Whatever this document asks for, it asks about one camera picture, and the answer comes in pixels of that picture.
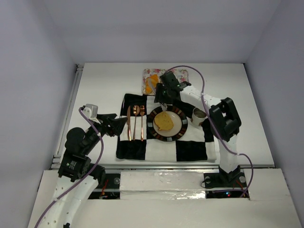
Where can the aluminium frame rail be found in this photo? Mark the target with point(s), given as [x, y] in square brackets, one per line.
[69, 109]

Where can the copper fork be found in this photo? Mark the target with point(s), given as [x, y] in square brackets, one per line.
[142, 114]

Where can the sliced bread piece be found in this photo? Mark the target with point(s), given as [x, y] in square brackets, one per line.
[163, 121]

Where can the floral rectangular tray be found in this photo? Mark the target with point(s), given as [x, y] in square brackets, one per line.
[182, 75]

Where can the silver metal cup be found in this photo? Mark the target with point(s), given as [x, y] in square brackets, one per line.
[198, 117]

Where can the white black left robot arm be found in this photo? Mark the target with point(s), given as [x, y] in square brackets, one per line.
[77, 175]

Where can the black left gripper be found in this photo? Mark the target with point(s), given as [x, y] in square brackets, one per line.
[107, 124]

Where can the copper spoon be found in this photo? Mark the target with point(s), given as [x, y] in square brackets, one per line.
[136, 110]

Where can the dark rimmed beige plate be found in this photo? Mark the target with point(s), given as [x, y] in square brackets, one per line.
[180, 124]

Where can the black white checkered cloth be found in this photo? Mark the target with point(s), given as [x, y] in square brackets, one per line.
[197, 144]

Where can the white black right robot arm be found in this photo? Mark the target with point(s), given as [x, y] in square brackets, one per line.
[222, 117]

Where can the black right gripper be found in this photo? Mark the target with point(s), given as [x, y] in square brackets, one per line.
[163, 95]

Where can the orange croissant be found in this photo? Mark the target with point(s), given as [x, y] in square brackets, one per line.
[150, 84]

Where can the copper knife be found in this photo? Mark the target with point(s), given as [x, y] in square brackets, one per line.
[129, 123]

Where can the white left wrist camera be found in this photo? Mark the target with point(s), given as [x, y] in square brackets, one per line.
[90, 111]

